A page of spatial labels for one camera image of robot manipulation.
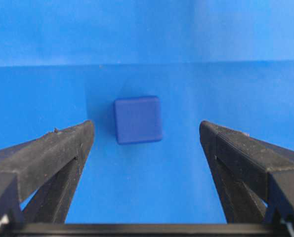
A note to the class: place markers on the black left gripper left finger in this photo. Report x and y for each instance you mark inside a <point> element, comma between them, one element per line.
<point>38,178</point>

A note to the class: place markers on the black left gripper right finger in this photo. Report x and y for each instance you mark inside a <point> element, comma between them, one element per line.
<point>254,179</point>

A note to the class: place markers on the blue cube block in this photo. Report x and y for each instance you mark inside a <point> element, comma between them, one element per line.
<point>138,120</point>

